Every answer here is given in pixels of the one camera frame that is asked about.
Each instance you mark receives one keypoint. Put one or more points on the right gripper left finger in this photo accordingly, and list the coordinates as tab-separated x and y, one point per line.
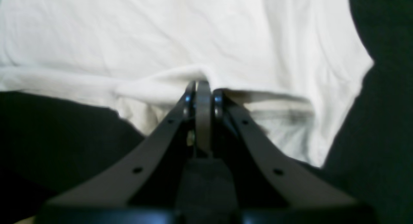
116	185

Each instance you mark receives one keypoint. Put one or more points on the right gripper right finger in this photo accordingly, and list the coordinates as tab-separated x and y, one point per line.
298	186

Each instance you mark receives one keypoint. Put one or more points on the white T-shirt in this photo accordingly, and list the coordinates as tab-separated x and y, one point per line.
297	65

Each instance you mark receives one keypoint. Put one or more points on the black table cloth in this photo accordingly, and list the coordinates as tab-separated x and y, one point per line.
59	143

